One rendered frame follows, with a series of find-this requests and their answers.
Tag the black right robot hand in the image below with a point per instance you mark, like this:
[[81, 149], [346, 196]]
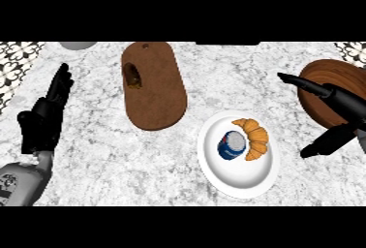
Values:
[[341, 103]]

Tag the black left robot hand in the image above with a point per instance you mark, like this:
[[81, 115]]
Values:
[[45, 109]]

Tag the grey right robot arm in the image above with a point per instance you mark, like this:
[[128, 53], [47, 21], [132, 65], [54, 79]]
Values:
[[361, 140]]

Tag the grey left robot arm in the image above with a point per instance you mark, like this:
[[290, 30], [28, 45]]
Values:
[[20, 180]]

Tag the brown wooden bowl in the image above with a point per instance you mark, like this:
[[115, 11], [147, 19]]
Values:
[[329, 77]]

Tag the blue can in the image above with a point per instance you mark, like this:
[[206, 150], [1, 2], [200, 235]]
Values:
[[231, 146]]

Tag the white plate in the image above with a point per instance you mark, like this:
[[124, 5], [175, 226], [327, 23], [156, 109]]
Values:
[[237, 161]]

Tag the golden croissant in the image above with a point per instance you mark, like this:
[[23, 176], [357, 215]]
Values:
[[256, 137]]

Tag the grey round object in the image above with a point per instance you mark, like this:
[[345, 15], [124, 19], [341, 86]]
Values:
[[76, 45]]

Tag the brown bread roll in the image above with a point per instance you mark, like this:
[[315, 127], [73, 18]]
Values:
[[132, 76]]

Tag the brown wooden cutting board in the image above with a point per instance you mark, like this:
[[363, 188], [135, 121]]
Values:
[[155, 87]]

